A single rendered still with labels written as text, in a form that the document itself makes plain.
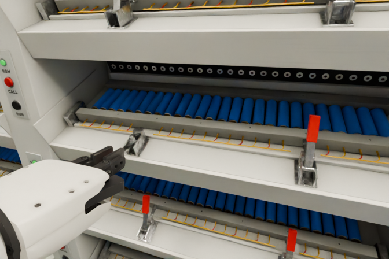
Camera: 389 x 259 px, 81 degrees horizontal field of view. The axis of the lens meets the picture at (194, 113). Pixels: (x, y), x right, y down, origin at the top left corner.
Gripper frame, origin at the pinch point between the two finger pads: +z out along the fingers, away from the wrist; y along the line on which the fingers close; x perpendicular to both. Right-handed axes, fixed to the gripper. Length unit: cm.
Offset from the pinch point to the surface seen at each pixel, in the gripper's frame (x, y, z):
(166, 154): -0.8, 5.6, 7.3
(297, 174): -0.5, 25.6, 7.3
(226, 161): -0.5, 15.6, 7.8
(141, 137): 1.5, 1.0, 7.3
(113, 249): -35.3, -14.3, 17.6
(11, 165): -15.3, -44.6, 14.9
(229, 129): 3.7, 15.3, 10.6
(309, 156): 2.6, 26.7, 6.5
